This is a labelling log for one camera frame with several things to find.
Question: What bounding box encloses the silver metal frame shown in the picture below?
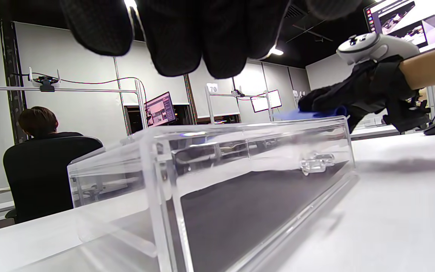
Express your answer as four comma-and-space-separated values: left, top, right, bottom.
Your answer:
204, 85, 275, 124
0, 77, 149, 131

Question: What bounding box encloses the black liner mat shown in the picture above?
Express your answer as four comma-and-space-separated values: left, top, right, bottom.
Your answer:
180, 161, 351, 272

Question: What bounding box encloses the person's right forearm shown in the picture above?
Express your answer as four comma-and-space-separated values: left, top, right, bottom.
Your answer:
399, 43, 435, 91

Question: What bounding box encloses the clear acrylic drawer organizer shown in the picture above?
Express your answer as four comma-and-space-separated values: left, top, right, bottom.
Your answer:
66, 115, 358, 272

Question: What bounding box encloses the blue plastic scraper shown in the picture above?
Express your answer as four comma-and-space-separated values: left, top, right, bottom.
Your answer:
277, 106, 349, 122

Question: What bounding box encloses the grey white tracking controller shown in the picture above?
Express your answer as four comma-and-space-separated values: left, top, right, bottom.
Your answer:
336, 32, 420, 65

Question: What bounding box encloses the black office chair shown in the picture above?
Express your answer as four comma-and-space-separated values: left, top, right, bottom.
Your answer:
3, 132, 103, 224

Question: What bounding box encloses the person's left hand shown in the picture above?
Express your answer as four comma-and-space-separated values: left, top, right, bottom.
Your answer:
59, 0, 362, 79

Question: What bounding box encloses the person's right hand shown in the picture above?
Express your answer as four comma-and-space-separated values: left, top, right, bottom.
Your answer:
298, 56, 431, 133

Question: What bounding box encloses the large computer monitor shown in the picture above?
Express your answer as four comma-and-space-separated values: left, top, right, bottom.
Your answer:
363, 0, 435, 53

